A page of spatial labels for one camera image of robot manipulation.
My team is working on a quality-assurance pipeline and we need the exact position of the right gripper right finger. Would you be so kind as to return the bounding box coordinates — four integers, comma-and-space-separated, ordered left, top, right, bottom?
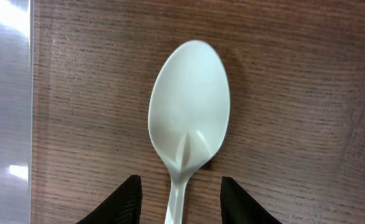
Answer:
220, 176, 281, 224

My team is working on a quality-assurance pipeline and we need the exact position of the clear plastic container right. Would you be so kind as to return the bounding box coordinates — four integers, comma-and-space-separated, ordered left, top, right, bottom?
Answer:
0, 0, 34, 223

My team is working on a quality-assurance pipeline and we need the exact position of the white plastic spoon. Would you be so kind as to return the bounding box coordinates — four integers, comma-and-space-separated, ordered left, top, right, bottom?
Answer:
148, 40, 230, 223

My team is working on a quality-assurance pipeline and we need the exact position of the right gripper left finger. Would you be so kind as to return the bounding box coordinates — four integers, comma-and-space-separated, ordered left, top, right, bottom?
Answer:
77, 175, 143, 224

